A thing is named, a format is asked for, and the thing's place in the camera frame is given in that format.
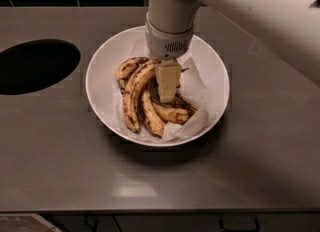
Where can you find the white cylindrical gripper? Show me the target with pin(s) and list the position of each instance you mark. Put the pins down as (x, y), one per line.
(165, 42)

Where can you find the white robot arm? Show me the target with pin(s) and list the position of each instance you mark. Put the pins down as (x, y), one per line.
(291, 28)

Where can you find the white paper bowl liner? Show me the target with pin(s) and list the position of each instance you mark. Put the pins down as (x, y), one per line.
(192, 88)

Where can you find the upper left spotted banana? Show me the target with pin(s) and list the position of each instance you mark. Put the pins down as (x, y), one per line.
(126, 69)

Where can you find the lower right spotted banana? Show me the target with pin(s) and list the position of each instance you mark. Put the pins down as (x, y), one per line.
(171, 114)

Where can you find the long front spotted banana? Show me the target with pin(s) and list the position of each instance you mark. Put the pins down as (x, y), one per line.
(132, 91)

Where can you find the middle curved spotted banana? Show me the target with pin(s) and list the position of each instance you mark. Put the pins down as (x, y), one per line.
(150, 118)

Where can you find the white round bowl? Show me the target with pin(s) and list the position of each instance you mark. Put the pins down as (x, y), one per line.
(102, 87)

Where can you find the black drawer handle right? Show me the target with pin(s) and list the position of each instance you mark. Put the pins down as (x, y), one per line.
(239, 225)

